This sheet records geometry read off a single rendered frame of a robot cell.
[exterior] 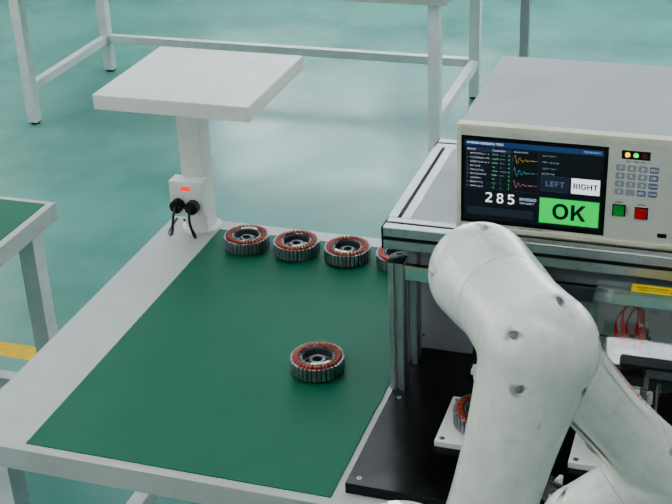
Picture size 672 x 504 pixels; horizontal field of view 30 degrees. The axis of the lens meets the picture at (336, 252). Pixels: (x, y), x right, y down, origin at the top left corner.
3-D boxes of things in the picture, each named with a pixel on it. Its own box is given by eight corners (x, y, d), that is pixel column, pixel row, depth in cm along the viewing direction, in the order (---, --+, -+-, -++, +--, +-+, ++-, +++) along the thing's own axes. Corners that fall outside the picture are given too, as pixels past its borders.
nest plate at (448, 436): (515, 459, 221) (515, 453, 220) (434, 446, 225) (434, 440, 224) (530, 412, 233) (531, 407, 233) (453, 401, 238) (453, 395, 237)
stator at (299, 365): (285, 359, 257) (284, 344, 255) (337, 351, 259) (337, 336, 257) (296, 388, 247) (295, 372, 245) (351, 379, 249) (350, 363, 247)
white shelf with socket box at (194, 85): (262, 296, 282) (247, 107, 261) (116, 277, 293) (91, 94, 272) (312, 229, 311) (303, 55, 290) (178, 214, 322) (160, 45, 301)
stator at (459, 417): (512, 443, 223) (513, 426, 221) (450, 439, 225) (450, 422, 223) (515, 408, 232) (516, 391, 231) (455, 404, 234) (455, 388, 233)
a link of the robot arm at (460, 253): (430, 304, 135) (515, 230, 134) (393, 254, 146) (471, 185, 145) (520, 397, 144) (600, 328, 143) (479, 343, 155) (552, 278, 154)
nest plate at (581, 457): (654, 481, 213) (655, 476, 213) (567, 467, 218) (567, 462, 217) (662, 432, 226) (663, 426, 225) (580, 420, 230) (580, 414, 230)
